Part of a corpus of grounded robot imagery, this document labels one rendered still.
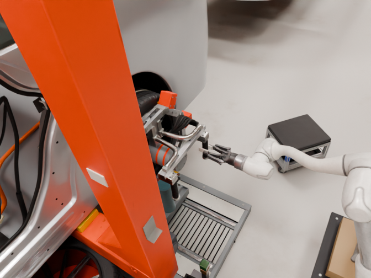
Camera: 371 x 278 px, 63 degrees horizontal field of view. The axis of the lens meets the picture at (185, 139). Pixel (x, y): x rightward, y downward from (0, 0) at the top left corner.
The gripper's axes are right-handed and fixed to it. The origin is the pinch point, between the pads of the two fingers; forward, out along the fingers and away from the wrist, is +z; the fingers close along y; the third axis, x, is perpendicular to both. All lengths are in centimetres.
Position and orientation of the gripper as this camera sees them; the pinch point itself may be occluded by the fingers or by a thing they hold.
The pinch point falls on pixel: (205, 148)
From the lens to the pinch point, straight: 182.4
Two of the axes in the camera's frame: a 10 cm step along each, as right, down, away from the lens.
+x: -0.8, -7.0, -7.1
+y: 5.3, -6.3, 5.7
